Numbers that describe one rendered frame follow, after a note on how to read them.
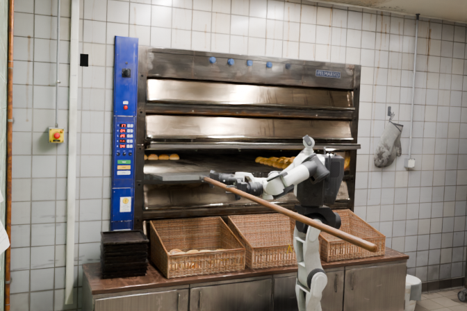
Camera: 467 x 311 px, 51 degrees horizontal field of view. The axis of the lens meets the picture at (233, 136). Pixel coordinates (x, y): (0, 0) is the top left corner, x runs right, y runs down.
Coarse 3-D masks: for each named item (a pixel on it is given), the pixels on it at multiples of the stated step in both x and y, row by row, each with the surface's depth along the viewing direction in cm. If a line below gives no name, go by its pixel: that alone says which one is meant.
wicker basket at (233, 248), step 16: (160, 224) 354; (176, 224) 358; (192, 224) 364; (208, 224) 369; (224, 224) 363; (160, 240) 327; (176, 240) 356; (192, 240) 361; (208, 240) 366; (224, 240) 363; (160, 256) 327; (176, 256) 312; (192, 256) 317; (208, 256) 322; (224, 256) 326; (240, 256) 331; (176, 272) 313; (192, 272) 318; (208, 272) 322
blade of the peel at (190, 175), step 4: (188, 172) 371; (192, 172) 372; (196, 172) 373; (200, 172) 374; (204, 172) 375; (208, 172) 376; (216, 172) 378; (156, 176) 341; (160, 176) 332; (164, 176) 327; (168, 176) 328; (172, 176) 329; (176, 176) 330; (180, 176) 331; (184, 176) 332; (188, 176) 334; (192, 176) 335; (196, 176) 336
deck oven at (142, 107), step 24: (144, 48) 345; (168, 48) 353; (144, 72) 346; (360, 72) 421; (144, 96) 347; (144, 120) 349; (144, 144) 349; (144, 216) 353; (168, 216) 360; (192, 216) 368
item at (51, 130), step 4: (48, 128) 321; (52, 128) 317; (56, 128) 318; (60, 128) 320; (64, 128) 320; (48, 132) 320; (52, 132) 317; (56, 132) 318; (64, 132) 321; (48, 136) 319; (52, 136) 318; (60, 136) 320; (64, 136) 321; (48, 140) 318; (52, 140) 318; (56, 140) 319; (60, 140) 320; (64, 140) 321
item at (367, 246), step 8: (216, 184) 308; (232, 192) 286; (240, 192) 275; (256, 200) 256; (264, 200) 252; (272, 208) 240; (280, 208) 234; (288, 216) 226; (296, 216) 220; (312, 224) 208; (320, 224) 203; (328, 232) 197; (336, 232) 193; (344, 232) 191; (352, 240) 183; (360, 240) 180; (368, 248) 175; (376, 248) 173
